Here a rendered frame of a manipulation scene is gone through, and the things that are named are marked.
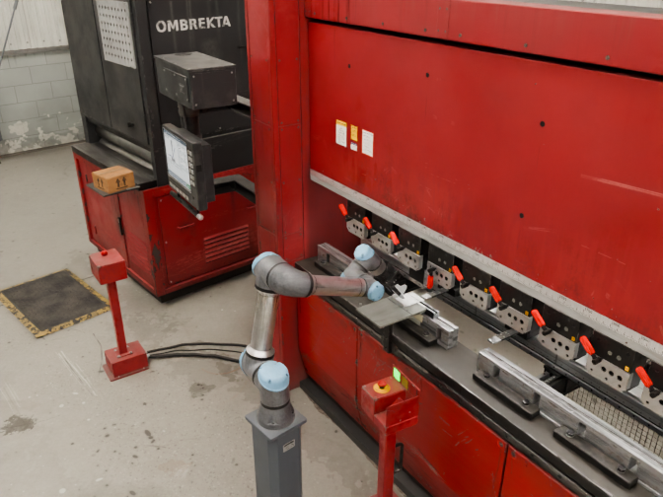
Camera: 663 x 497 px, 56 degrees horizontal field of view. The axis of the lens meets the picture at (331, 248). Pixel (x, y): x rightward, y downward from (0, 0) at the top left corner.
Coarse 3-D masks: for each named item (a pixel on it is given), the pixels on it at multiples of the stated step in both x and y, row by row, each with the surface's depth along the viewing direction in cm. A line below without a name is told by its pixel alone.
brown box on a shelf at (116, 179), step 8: (112, 168) 428; (120, 168) 427; (96, 176) 418; (104, 176) 413; (112, 176) 413; (120, 176) 416; (128, 176) 420; (88, 184) 429; (96, 184) 422; (104, 184) 414; (112, 184) 413; (120, 184) 418; (128, 184) 422; (136, 184) 428; (104, 192) 416; (112, 192) 415; (120, 192) 417
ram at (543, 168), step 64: (320, 64) 301; (384, 64) 261; (448, 64) 230; (512, 64) 206; (576, 64) 192; (320, 128) 315; (384, 128) 271; (448, 128) 238; (512, 128) 213; (576, 128) 192; (640, 128) 175; (384, 192) 283; (448, 192) 247; (512, 192) 220; (576, 192) 198; (640, 192) 179; (512, 256) 227; (576, 256) 203; (640, 256) 184; (640, 320) 190
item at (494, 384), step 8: (480, 376) 253; (480, 384) 252; (488, 384) 248; (496, 384) 248; (496, 392) 245; (504, 392) 243; (512, 392) 243; (504, 400) 243; (512, 400) 239; (520, 400) 239; (520, 408) 236; (528, 408) 235; (536, 408) 235; (528, 416) 234
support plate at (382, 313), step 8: (392, 296) 291; (368, 304) 285; (376, 304) 285; (384, 304) 285; (392, 304) 285; (416, 304) 285; (360, 312) 279; (368, 312) 279; (376, 312) 279; (384, 312) 279; (392, 312) 279; (400, 312) 279; (408, 312) 279; (416, 312) 279; (376, 320) 272; (384, 320) 272; (392, 320) 272
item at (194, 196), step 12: (180, 132) 323; (192, 144) 305; (204, 144) 314; (192, 156) 309; (204, 156) 314; (192, 168) 312; (204, 168) 316; (192, 180) 317; (204, 180) 316; (180, 192) 339; (192, 192) 322; (204, 192) 318; (192, 204) 326; (204, 204) 321
